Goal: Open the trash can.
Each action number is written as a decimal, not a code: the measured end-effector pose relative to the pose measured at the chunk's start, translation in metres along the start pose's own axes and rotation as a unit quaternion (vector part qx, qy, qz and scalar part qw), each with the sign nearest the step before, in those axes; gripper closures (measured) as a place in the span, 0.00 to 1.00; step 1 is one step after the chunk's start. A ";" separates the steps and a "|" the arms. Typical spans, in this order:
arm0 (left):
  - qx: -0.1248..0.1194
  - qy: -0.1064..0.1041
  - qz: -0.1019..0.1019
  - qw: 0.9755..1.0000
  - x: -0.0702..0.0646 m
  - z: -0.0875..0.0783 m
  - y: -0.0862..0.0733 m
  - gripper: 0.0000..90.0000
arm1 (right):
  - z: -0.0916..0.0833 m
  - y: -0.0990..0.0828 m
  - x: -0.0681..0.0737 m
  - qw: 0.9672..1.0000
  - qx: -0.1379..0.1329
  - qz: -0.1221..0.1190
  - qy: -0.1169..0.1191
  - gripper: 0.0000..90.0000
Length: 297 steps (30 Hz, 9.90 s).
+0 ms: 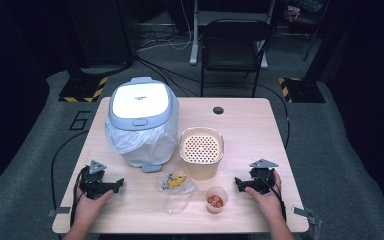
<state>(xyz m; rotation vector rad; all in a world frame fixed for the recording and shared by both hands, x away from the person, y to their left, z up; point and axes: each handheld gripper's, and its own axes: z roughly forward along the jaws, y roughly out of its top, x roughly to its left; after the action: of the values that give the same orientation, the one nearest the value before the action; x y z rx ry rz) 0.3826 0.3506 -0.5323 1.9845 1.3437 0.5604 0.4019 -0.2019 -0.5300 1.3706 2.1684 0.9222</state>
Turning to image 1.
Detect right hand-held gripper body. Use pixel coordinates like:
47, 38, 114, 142
248, 158, 280, 195

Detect person's right hand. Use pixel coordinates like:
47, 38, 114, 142
244, 169, 283, 222

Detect beige drain basket container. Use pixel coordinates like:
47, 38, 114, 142
179, 126, 225, 181

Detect stand base with hazard tape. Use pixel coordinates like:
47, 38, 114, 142
58, 75, 110, 103
277, 76, 327, 104

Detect person's left hand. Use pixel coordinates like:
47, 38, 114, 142
74, 188, 115, 228

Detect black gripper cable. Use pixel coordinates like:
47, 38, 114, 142
69, 166, 89, 228
259, 171, 288, 222

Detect translucent white trash bag liner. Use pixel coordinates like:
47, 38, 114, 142
104, 113, 180, 168

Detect black floor cable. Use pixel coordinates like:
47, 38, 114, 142
50, 129, 90, 212
256, 83, 292, 148

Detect white metal desk frame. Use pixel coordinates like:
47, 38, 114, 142
188, 0, 278, 70

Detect black folding chair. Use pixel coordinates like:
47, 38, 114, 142
199, 18, 272, 98

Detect grey table corner clamp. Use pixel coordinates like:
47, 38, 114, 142
291, 205, 318, 225
47, 206, 72, 218

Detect clear crumpled plastic bag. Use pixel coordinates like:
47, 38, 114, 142
157, 163, 196, 215

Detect white floor cables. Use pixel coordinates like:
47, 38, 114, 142
136, 0, 195, 53

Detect small clear plastic cup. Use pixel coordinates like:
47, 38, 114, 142
205, 185, 229, 215

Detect red slices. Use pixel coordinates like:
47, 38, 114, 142
207, 194, 225, 209

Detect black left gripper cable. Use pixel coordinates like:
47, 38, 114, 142
69, 166, 89, 228

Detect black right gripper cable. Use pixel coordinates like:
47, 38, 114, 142
259, 171, 288, 222

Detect yellow peel scrap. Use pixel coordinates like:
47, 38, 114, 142
167, 174, 187, 190

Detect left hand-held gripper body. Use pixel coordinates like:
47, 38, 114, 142
78, 159, 115, 201

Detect black floor cables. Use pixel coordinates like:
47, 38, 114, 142
134, 56, 202, 98

